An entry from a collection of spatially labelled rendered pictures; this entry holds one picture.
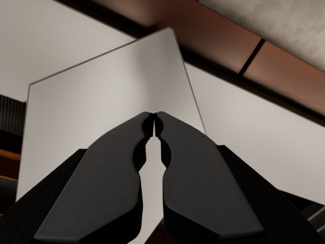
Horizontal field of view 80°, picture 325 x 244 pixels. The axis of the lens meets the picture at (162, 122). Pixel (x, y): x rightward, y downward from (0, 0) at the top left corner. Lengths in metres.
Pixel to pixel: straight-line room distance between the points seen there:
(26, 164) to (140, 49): 0.17
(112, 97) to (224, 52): 0.12
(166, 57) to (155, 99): 0.04
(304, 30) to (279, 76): 0.19
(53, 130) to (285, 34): 0.37
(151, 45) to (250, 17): 0.24
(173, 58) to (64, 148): 0.14
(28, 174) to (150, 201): 0.14
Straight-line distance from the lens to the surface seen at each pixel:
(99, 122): 0.19
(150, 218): 0.29
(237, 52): 0.22
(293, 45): 0.42
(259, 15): 0.38
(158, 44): 0.16
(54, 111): 0.20
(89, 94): 0.18
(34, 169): 0.26
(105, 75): 0.17
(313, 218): 0.45
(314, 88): 0.28
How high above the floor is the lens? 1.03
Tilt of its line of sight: 59 degrees down
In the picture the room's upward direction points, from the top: 177 degrees clockwise
